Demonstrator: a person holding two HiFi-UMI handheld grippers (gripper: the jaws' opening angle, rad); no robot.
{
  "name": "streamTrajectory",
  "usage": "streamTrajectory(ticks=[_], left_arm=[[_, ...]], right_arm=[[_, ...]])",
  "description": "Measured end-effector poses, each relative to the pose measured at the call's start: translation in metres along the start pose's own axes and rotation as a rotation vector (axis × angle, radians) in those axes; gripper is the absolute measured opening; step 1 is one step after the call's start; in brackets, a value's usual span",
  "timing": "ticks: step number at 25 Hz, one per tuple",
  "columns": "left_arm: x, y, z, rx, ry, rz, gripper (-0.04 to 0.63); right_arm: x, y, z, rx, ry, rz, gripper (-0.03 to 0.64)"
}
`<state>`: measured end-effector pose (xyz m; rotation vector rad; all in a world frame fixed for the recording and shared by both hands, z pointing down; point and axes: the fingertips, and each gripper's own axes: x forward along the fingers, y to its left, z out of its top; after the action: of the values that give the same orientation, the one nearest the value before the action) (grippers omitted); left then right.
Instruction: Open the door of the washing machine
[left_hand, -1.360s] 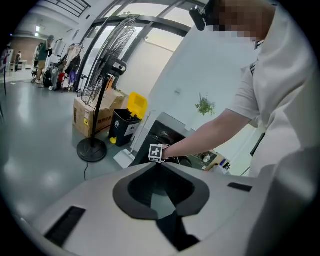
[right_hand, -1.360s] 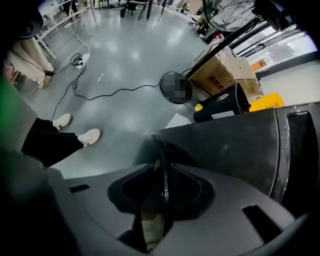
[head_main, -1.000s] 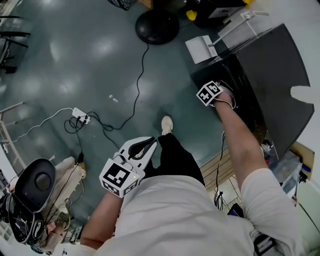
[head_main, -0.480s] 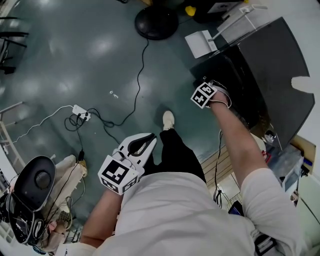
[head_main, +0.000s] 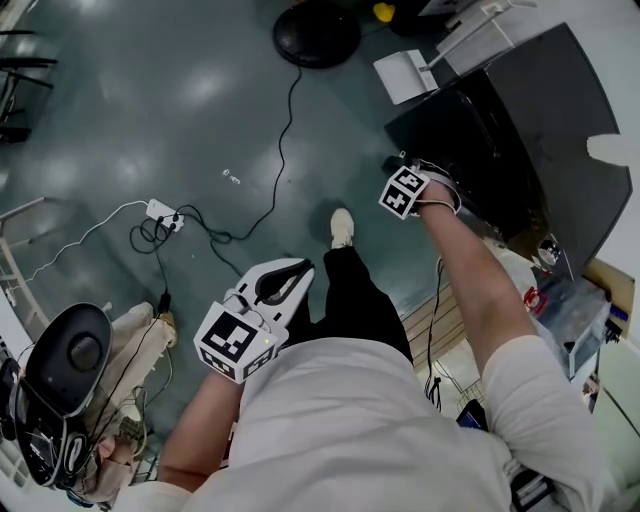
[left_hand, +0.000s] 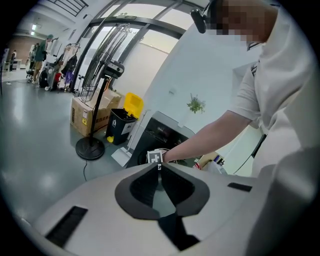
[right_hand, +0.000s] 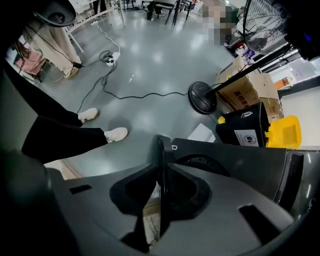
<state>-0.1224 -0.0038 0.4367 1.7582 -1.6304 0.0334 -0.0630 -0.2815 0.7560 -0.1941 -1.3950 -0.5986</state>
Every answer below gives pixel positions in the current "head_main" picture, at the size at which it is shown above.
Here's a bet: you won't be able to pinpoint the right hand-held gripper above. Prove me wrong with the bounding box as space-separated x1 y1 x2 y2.
378 158 461 222

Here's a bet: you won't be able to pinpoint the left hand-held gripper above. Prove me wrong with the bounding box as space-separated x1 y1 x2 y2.
193 257 316 385

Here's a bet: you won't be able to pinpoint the black washing machine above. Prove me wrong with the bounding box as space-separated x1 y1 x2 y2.
383 22 634 281

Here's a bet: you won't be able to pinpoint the person's left forearm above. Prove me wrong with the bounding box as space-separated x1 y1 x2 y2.
158 370 246 484

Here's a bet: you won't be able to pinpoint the person's right forearm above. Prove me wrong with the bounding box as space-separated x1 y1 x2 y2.
417 182 544 374

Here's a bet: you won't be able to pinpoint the person's black trousers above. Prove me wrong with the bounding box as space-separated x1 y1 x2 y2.
308 244 415 364

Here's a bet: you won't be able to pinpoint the person's white shoe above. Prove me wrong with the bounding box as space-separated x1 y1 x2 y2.
329 207 356 250

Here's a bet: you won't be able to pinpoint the flat white board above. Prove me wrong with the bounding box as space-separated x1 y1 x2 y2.
372 49 441 105

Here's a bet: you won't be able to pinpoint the striped wooden mat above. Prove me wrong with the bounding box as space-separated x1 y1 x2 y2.
399 289 482 372

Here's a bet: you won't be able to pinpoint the white power strip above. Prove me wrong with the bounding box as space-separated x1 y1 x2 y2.
146 198 185 231

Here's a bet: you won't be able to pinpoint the person in white shirt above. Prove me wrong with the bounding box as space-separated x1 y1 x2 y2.
112 333 609 512

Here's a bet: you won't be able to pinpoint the beige cloth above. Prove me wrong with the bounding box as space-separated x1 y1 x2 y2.
92 299 179 504

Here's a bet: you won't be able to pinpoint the white plastic shopping bag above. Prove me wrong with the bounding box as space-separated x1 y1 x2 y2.
494 244 547 315

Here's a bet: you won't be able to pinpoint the white box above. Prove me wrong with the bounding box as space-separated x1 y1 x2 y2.
433 0 517 77

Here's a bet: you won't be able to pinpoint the black bin with yellow lid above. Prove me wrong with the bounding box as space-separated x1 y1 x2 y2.
372 0 451 37

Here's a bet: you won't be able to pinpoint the black standing fan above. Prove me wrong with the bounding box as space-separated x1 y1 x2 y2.
272 3 362 70

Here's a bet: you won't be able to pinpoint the clear plastic wrapped box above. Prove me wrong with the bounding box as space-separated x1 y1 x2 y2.
538 276 612 377

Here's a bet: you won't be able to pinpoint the grey oval device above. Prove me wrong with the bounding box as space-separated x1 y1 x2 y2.
23 302 114 417

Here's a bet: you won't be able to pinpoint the phone with blue screen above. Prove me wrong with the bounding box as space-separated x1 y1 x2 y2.
455 399 489 432

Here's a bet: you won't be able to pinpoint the black chairs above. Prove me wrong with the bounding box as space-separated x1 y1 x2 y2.
0 28 59 145

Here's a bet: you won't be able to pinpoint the black plug cables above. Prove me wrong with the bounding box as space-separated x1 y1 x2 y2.
129 204 236 311

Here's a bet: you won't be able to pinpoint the black fan cable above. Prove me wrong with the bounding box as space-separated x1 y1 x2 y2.
209 64 304 242

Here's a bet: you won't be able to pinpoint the thin black cable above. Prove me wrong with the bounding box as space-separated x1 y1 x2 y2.
423 254 447 412

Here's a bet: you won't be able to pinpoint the white power cable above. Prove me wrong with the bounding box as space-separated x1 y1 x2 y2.
28 199 151 282

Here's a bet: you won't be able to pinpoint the grey metal frame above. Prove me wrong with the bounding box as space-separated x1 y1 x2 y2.
0 196 52 327

